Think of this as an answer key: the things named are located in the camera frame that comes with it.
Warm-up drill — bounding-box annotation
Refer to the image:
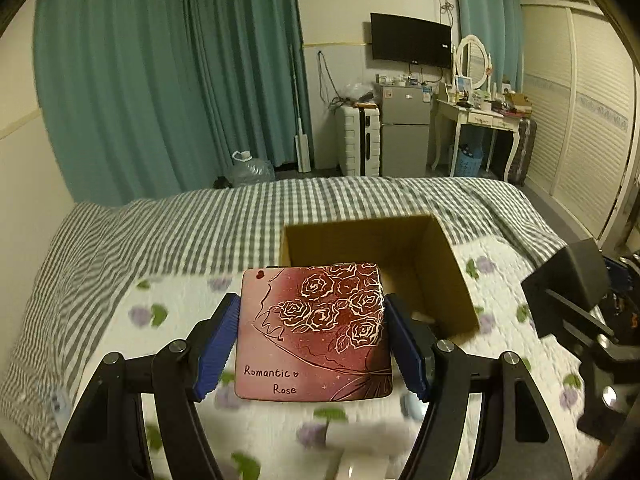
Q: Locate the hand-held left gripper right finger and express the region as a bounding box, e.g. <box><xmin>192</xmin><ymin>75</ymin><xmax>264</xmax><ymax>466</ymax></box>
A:
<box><xmin>386</xmin><ymin>293</ymin><xmax>576</xmax><ymax>480</ymax></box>

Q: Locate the white dressing table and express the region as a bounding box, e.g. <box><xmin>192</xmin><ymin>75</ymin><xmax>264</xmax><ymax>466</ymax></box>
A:
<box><xmin>430</xmin><ymin>96</ymin><xmax>527</xmax><ymax>184</ymax></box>

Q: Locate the white cylinder tube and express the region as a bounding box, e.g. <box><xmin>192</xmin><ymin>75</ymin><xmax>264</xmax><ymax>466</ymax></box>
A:
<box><xmin>324</xmin><ymin>421</ymin><xmax>422</xmax><ymax>450</ymax></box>

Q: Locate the clear water jug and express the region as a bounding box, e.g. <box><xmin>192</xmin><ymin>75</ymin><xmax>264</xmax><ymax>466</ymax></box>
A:
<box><xmin>222</xmin><ymin>150</ymin><xmax>276</xmax><ymax>189</ymax></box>

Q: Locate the black wall television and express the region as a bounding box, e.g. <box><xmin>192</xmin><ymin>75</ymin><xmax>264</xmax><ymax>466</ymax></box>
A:
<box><xmin>369</xmin><ymin>12</ymin><xmax>454</xmax><ymax>69</ymax></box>

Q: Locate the wide teal curtain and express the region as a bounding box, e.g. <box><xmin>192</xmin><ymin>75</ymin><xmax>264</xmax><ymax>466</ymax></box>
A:
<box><xmin>32</xmin><ymin>0</ymin><xmax>314</xmax><ymax>207</ymax></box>

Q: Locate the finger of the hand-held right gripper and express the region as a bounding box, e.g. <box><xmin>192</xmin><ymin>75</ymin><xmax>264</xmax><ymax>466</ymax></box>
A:
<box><xmin>520</xmin><ymin>238</ymin><xmax>616</xmax><ymax>347</ymax></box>

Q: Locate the white floral quilt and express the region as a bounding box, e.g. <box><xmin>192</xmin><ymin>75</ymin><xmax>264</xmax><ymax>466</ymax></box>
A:
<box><xmin>62</xmin><ymin>234</ymin><xmax>603</xmax><ymax>480</ymax></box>

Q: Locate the white hard suitcase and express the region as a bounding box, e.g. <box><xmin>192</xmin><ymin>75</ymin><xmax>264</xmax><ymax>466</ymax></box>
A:
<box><xmin>335</xmin><ymin>102</ymin><xmax>384</xmax><ymax>177</ymax></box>

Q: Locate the dark hard suitcase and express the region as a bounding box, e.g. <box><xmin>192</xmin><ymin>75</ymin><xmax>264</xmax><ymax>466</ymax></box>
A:
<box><xmin>504</xmin><ymin>117</ymin><xmax>539</xmax><ymax>187</ymax></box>

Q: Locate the white flat mop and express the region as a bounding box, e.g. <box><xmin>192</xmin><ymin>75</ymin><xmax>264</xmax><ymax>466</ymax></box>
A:
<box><xmin>289</xmin><ymin>44</ymin><xmax>313</xmax><ymax>174</ymax></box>

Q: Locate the white louvered wardrobe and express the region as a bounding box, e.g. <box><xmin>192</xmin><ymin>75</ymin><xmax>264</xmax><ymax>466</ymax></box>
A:
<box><xmin>519</xmin><ymin>2</ymin><xmax>640</xmax><ymax>243</ymax></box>

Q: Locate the cardboard box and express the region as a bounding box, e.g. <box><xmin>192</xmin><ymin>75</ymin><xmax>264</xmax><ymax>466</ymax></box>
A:
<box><xmin>279</xmin><ymin>214</ymin><xmax>482</xmax><ymax>345</ymax></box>

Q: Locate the clear plastic bag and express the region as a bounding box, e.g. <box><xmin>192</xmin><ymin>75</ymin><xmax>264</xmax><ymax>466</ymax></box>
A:
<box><xmin>337</xmin><ymin>81</ymin><xmax>376</xmax><ymax>107</ymax></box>

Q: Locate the white oval vanity mirror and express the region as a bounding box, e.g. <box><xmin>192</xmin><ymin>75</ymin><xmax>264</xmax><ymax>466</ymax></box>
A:
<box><xmin>452</xmin><ymin>34</ymin><xmax>494</xmax><ymax>94</ymax></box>

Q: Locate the red rose-print tin box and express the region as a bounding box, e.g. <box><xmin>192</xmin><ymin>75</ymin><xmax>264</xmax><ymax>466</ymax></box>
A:
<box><xmin>236</xmin><ymin>262</ymin><xmax>394</xmax><ymax>404</ymax></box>

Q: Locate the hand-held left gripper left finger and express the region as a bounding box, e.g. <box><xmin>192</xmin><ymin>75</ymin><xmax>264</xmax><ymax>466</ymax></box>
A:
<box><xmin>50</xmin><ymin>292</ymin><xmax>241</xmax><ymax>480</ymax></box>

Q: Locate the silver small fridge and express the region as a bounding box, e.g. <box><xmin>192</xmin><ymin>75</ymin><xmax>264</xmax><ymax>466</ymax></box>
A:
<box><xmin>374</xmin><ymin>83</ymin><xmax>434</xmax><ymax>177</ymax></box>

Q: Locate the blue plastic basket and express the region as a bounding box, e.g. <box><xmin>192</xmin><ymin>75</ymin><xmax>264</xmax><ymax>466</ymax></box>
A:
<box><xmin>456</xmin><ymin>144</ymin><xmax>484</xmax><ymax>177</ymax></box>

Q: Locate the narrow teal curtain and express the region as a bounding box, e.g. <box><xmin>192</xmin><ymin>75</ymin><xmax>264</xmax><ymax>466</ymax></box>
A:
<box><xmin>449</xmin><ymin>0</ymin><xmax>524</xmax><ymax>92</ymax></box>

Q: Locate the small brown carton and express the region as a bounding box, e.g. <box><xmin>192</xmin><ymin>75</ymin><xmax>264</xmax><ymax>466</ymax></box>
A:
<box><xmin>502</xmin><ymin>90</ymin><xmax>534</xmax><ymax>112</ymax></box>

